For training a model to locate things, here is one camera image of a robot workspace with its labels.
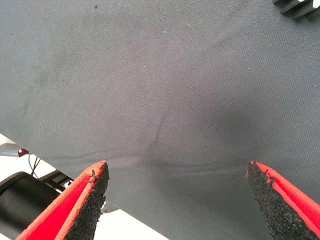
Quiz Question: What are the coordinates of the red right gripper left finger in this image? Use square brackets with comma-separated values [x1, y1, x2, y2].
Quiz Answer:
[14, 160, 110, 240]

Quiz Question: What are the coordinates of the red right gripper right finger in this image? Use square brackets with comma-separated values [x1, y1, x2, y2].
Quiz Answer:
[246, 160, 320, 240]

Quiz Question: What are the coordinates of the small steel planetary gear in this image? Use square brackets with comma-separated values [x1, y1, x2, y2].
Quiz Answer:
[271, 0, 320, 20]

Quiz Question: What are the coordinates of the small red indicator light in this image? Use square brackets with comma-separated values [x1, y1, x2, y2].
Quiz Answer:
[16, 147, 30, 158]

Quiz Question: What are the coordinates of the grey metal bar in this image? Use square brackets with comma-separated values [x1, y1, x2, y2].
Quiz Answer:
[0, 143, 21, 158]

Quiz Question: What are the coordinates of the dark grey table cloth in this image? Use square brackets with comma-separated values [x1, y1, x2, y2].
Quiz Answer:
[0, 0, 320, 240]

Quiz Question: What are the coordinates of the black frame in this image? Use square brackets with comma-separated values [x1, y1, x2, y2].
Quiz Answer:
[38, 169, 76, 195]

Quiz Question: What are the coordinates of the thin black floor cable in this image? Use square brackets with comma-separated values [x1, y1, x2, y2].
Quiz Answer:
[27, 152, 42, 180]

